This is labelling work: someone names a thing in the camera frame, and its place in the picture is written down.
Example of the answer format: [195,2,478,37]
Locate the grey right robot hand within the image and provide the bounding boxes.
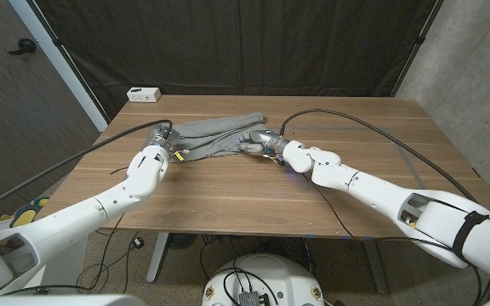
[236,129,291,156]

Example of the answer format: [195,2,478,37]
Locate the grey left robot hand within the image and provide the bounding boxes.
[155,123,182,150]

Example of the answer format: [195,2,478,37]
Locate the grey fabric shorts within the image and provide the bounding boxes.
[170,111,271,163]

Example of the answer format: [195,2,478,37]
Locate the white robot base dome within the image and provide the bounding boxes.
[201,253,326,306]

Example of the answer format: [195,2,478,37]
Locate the white power strip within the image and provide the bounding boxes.
[126,87,162,104]

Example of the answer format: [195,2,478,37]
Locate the black backdrop curtain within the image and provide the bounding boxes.
[34,0,442,122]

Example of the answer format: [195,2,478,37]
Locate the dark round floor fan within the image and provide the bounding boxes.
[167,232,198,250]

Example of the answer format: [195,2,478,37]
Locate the white table leg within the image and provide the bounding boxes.
[145,231,170,284]

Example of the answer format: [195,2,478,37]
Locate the black backdrop stand pole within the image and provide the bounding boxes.
[26,0,112,123]
[390,0,445,99]

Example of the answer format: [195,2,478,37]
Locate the dark wooden door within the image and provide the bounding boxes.
[0,0,101,222]

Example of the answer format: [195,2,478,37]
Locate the yellow and black floor item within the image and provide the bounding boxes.
[9,195,53,229]

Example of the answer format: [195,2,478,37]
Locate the dark grey table leg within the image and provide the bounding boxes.
[362,239,390,295]

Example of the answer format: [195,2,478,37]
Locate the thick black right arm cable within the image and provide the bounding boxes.
[278,108,490,306]

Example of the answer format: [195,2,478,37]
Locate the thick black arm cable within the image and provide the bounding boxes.
[0,119,174,218]
[278,108,490,306]

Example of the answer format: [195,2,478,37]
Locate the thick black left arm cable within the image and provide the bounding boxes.
[0,119,174,218]

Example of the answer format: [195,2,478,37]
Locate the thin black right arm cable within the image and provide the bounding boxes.
[302,172,484,306]

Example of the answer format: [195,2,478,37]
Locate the white door frame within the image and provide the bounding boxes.
[9,0,110,133]

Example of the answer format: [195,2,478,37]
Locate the black door handle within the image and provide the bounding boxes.
[8,37,37,56]

